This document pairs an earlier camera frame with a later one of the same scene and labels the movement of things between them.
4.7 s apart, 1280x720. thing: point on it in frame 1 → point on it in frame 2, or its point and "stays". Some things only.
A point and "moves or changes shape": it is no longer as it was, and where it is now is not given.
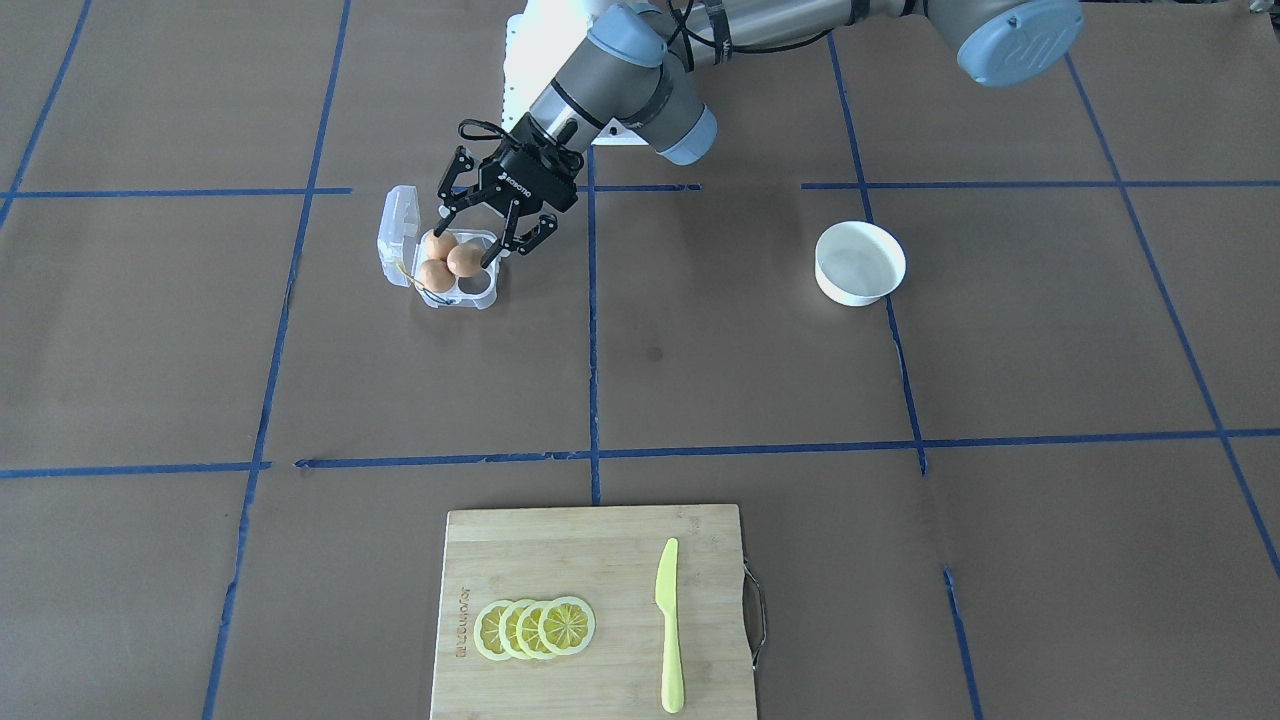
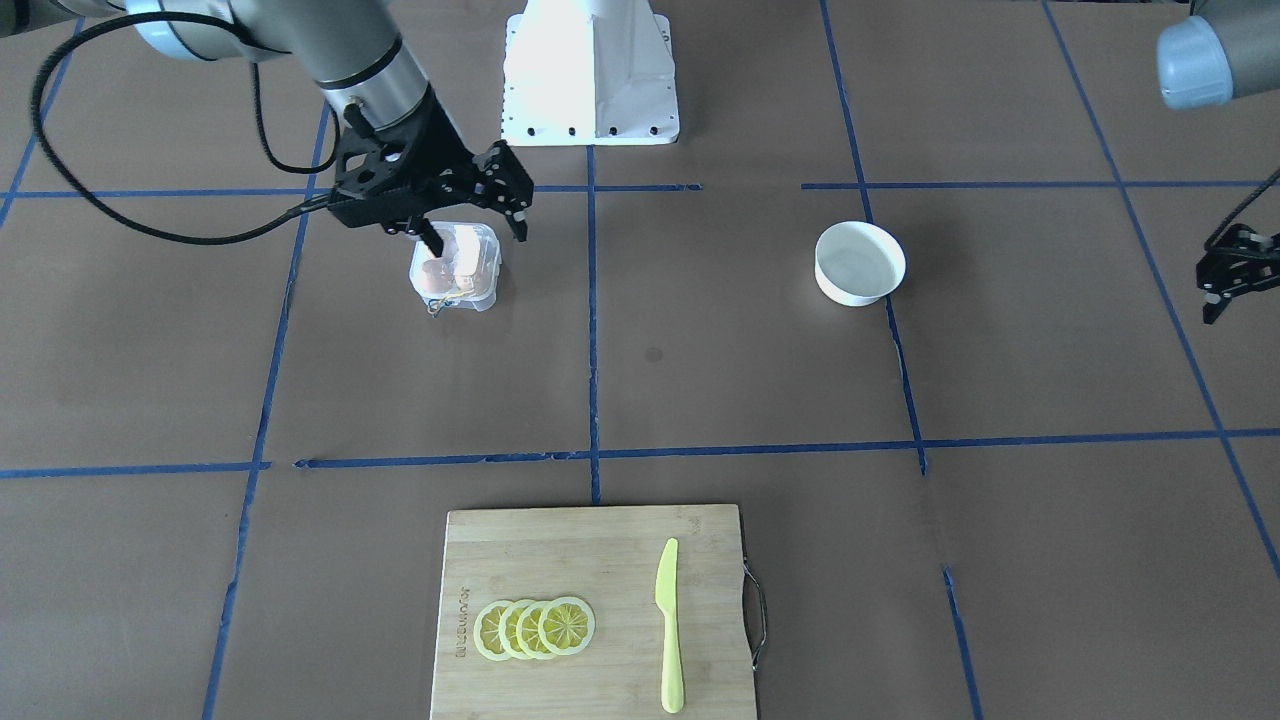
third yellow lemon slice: (507, 625) stays
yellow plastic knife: (672, 693) stays
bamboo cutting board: (611, 558) stays
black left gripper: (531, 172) → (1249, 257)
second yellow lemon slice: (527, 629) stays
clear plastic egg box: (438, 268) moves or changes shape
